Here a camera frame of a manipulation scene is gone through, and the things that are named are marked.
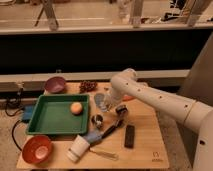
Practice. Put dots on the blue plastic cup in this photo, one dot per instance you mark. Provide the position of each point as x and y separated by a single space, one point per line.
99 101

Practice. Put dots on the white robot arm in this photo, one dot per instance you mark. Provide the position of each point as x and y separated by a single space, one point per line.
193 114

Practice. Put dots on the blue box on floor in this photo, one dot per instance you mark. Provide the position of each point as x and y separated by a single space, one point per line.
28 111

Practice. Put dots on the red bowl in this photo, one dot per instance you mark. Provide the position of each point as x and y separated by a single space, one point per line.
37 149

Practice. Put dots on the purple bowl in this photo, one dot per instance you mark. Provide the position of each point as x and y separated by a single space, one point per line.
55 84

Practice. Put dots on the bunch of dark grapes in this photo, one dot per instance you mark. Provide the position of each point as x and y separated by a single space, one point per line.
87 86

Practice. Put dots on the orange fruit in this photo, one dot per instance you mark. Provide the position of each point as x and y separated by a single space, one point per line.
76 108

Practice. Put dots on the green plastic tray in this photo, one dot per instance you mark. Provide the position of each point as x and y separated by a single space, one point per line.
52 115

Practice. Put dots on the white paper cup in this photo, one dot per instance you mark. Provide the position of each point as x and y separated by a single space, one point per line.
77 149

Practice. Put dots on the black tape roll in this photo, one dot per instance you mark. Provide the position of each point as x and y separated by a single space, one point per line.
121 110

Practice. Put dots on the blue towel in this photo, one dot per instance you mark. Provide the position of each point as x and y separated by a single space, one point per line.
93 136

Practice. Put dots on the black remote control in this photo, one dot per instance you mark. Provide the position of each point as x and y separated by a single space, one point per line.
129 136

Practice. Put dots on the small metal cup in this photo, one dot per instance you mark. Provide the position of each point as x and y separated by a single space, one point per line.
97 121

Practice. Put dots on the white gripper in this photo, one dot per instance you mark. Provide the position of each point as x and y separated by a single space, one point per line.
108 102

